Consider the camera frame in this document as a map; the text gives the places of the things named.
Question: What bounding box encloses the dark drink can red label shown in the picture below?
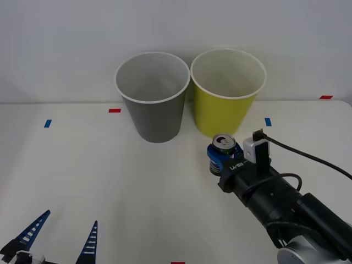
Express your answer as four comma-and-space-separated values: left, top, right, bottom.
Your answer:
210, 133, 237, 177

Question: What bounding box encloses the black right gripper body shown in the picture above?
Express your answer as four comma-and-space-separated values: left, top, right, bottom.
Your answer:
217, 157, 279, 206

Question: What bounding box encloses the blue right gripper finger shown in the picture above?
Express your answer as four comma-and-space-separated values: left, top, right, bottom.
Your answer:
231, 145, 244, 161
206, 144, 231, 169

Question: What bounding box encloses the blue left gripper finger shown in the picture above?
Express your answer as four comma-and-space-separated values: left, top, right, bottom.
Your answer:
0, 210, 51, 262
75, 220, 98, 264

